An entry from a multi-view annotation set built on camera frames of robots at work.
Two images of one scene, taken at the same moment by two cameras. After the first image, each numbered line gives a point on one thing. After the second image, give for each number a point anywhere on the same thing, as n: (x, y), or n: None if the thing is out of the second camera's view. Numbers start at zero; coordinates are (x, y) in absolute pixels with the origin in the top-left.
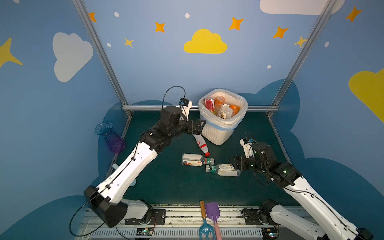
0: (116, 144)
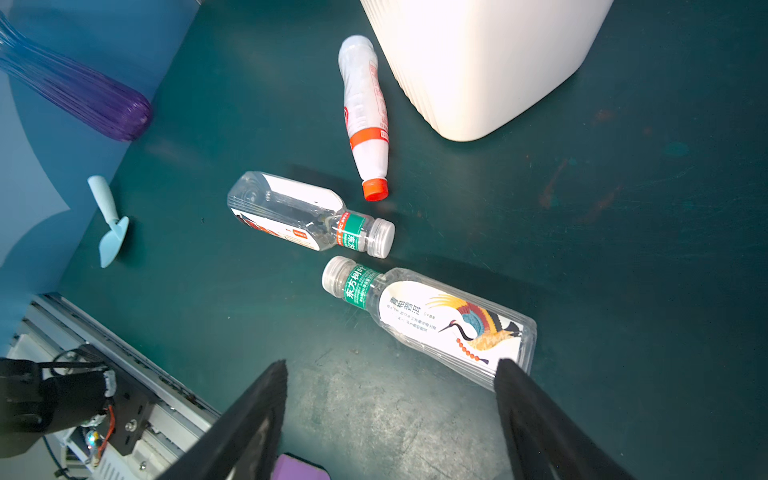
0: (101, 105)
